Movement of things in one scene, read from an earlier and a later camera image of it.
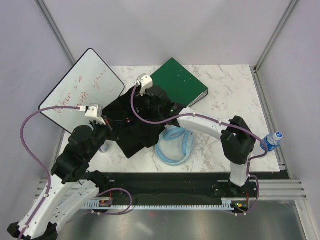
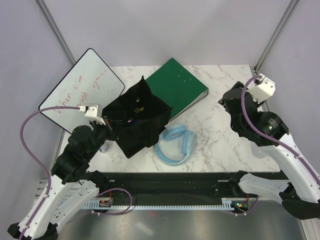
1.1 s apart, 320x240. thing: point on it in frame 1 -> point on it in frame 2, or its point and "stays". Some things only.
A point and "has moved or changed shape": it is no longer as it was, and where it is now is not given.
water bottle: (272, 141) has moved or changed shape
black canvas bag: (134, 136) stays
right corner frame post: (290, 7) stays
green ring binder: (179, 83) stays
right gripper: (139, 99) -> (239, 83)
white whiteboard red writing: (90, 80) stays
